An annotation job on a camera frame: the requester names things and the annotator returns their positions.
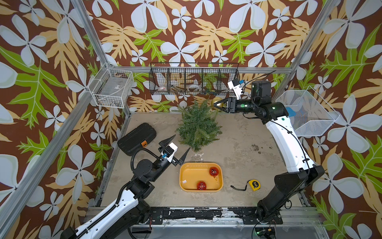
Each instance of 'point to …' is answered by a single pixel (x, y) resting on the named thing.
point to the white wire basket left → (111, 87)
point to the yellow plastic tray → (191, 173)
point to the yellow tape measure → (254, 184)
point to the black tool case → (133, 141)
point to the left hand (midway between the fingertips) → (180, 139)
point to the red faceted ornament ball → (201, 185)
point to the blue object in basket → (291, 112)
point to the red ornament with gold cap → (214, 171)
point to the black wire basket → (184, 78)
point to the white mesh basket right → (309, 114)
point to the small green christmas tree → (198, 126)
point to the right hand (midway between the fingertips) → (216, 105)
